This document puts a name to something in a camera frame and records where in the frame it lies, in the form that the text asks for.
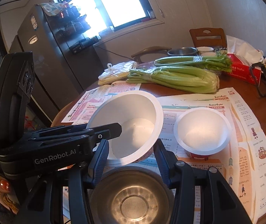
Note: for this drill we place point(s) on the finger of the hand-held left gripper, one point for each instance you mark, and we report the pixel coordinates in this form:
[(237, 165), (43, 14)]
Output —
[(65, 128), (109, 130)]

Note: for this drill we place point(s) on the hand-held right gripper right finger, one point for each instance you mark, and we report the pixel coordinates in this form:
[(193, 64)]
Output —
[(162, 165)]

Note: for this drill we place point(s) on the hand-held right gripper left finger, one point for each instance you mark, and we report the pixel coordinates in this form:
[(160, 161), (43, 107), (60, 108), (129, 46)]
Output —
[(100, 161)]

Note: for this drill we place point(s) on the large white paper bowl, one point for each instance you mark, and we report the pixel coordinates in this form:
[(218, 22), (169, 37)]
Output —
[(135, 133)]

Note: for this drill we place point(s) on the deep steel bowl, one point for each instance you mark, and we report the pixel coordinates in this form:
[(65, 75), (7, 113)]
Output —
[(130, 198)]

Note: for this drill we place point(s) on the person's left hand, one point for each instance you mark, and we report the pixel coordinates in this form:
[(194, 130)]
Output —
[(4, 184)]

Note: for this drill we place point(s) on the pink-headed newspaper sheet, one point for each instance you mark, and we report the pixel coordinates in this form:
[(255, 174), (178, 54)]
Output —
[(86, 107)]

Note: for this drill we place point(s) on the small white paper bowl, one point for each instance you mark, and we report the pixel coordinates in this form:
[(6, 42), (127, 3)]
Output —
[(200, 130)]

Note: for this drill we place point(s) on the plastic bag of food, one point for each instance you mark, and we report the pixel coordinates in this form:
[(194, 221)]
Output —
[(116, 73)]

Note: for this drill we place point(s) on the grey refrigerator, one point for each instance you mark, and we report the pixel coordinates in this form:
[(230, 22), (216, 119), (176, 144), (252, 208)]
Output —
[(53, 58)]

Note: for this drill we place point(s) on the large newspaper sheet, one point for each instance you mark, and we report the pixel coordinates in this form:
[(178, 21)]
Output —
[(240, 144)]

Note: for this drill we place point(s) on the thick celery bundle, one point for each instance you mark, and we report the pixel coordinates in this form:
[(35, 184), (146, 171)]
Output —
[(182, 78)]

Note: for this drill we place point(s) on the curved-back wooden chair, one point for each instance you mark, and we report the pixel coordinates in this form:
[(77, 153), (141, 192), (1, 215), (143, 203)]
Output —
[(151, 50)]

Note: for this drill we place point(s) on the white round fridge magnet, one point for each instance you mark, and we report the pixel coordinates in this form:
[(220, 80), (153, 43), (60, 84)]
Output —
[(33, 39)]

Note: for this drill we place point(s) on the black hanging spice rack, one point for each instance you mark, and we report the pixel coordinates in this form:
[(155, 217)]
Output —
[(77, 28)]

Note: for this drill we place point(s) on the steel bowl with straight sides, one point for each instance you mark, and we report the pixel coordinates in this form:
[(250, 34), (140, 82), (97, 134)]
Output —
[(182, 51)]

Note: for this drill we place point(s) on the thin celery bundle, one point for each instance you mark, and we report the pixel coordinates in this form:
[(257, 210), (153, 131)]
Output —
[(193, 60)]

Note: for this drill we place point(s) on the white label sticker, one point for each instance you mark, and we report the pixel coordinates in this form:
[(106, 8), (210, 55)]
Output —
[(33, 22)]

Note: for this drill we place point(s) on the red tissue box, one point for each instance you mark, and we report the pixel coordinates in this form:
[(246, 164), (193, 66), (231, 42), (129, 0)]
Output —
[(240, 71)]

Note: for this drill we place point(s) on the white ceramic bowl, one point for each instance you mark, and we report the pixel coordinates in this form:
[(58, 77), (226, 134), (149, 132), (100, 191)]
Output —
[(205, 50)]

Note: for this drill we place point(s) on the dark small jar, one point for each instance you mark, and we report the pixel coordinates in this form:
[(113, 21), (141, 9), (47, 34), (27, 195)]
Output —
[(151, 14)]

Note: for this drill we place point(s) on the square-back wooden chair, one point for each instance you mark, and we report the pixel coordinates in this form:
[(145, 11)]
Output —
[(194, 39)]

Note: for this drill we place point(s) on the blue patterned bowl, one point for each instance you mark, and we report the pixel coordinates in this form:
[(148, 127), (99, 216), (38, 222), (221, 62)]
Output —
[(220, 51)]

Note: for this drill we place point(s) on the window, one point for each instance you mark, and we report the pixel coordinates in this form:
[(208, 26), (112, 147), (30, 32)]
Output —
[(119, 2)]

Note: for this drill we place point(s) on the crumpled white plastic bag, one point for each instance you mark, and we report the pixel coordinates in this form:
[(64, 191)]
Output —
[(240, 45)]

